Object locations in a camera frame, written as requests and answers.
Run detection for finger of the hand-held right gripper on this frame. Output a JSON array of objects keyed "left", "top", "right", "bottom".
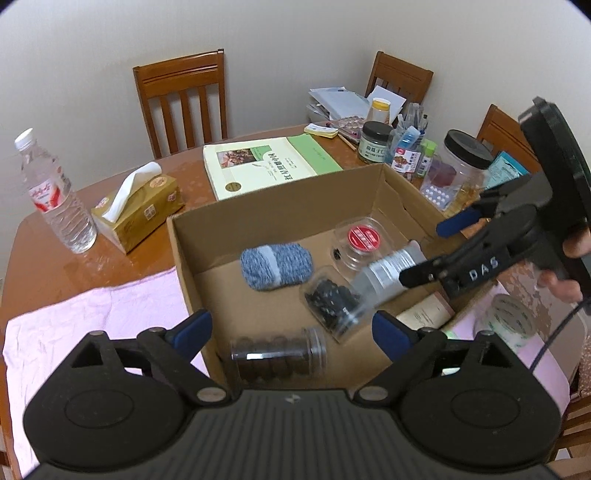
[
  {"left": 399, "top": 231, "right": 509, "bottom": 296},
  {"left": 436, "top": 203, "right": 504, "bottom": 238}
]

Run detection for clear plastic water bottle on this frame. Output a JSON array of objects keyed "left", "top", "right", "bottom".
[{"left": 14, "top": 128, "right": 99, "bottom": 254}]

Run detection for yellow sticky notes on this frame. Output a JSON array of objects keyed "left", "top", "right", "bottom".
[{"left": 304, "top": 122, "right": 340, "bottom": 139}]

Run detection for pink towel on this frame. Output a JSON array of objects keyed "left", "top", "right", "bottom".
[{"left": 2, "top": 268, "right": 575, "bottom": 467}]

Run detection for clear pen cup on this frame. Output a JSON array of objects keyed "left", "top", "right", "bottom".
[{"left": 390, "top": 102, "right": 432, "bottom": 153}]

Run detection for black cable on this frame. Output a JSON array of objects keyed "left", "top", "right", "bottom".
[{"left": 529, "top": 300, "right": 591, "bottom": 374}]

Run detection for white pill blister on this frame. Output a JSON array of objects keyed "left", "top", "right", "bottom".
[{"left": 421, "top": 184, "right": 452, "bottom": 208}]

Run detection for gold tissue box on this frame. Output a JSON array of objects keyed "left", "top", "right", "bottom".
[{"left": 91, "top": 161, "right": 185, "bottom": 256}]

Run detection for clear cup with red lid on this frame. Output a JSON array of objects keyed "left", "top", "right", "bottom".
[{"left": 331, "top": 217, "right": 398, "bottom": 273}]

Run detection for small green-cap bottle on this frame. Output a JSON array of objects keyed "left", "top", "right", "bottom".
[{"left": 416, "top": 138, "right": 437, "bottom": 178}]

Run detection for large clear jar black lid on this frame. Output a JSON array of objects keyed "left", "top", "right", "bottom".
[{"left": 422, "top": 130, "right": 495, "bottom": 213}]

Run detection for wooden chair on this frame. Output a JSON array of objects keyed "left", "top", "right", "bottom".
[
  {"left": 133, "top": 47, "right": 229, "bottom": 160},
  {"left": 475, "top": 104, "right": 532, "bottom": 153},
  {"left": 365, "top": 51, "right": 435, "bottom": 109}
]

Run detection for cream carton box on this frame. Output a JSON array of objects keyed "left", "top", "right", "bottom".
[{"left": 396, "top": 293, "right": 457, "bottom": 332}]

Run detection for person's floral clothing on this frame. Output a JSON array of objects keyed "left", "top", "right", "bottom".
[{"left": 501, "top": 265, "right": 591, "bottom": 398}]

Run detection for white papers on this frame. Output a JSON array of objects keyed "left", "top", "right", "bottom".
[{"left": 307, "top": 84, "right": 407, "bottom": 125}]

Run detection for blue-green foil packet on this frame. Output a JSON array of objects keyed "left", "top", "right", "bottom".
[{"left": 485, "top": 151, "right": 532, "bottom": 190}]

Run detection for small jar red label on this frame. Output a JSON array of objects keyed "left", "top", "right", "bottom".
[{"left": 392, "top": 138, "right": 423, "bottom": 175}]

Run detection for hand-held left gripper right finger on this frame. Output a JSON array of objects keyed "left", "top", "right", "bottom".
[{"left": 353, "top": 310, "right": 529, "bottom": 402}]

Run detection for pink pill blister sheet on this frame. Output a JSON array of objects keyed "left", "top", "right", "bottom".
[{"left": 330, "top": 115, "right": 368, "bottom": 139}]

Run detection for clear jar brown hair ties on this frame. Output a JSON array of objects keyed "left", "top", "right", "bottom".
[{"left": 230, "top": 327, "right": 328, "bottom": 384}]

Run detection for translucent white plastic bottle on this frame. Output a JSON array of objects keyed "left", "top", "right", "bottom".
[{"left": 353, "top": 240, "right": 428, "bottom": 305}]

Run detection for wooden desktop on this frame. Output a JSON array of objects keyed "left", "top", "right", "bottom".
[{"left": 0, "top": 121, "right": 462, "bottom": 480}]

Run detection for clear jar of black clips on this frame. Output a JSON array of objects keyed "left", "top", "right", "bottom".
[{"left": 300, "top": 267, "right": 377, "bottom": 344}]

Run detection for yellow-lid plastic bottle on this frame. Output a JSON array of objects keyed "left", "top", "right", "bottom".
[{"left": 367, "top": 98, "right": 392, "bottom": 125}]

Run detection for brown cardboard box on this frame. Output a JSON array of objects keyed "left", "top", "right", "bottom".
[{"left": 166, "top": 164, "right": 499, "bottom": 393}]

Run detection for dark-lid jar green label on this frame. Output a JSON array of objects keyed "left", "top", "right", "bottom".
[{"left": 358, "top": 121, "right": 391, "bottom": 164}]

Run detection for clear tape roll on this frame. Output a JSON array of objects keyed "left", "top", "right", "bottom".
[{"left": 473, "top": 294, "right": 539, "bottom": 354}]

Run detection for green and white book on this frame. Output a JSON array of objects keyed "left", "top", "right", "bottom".
[{"left": 203, "top": 134, "right": 345, "bottom": 201}]

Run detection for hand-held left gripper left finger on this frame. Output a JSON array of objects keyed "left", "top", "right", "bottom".
[{"left": 60, "top": 309, "right": 229, "bottom": 409}]

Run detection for blue-grey knitted sock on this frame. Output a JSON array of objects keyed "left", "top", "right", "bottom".
[{"left": 240, "top": 242, "right": 315, "bottom": 291}]

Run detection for person's right hand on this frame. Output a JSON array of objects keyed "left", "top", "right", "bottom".
[{"left": 538, "top": 224, "right": 591, "bottom": 303}]

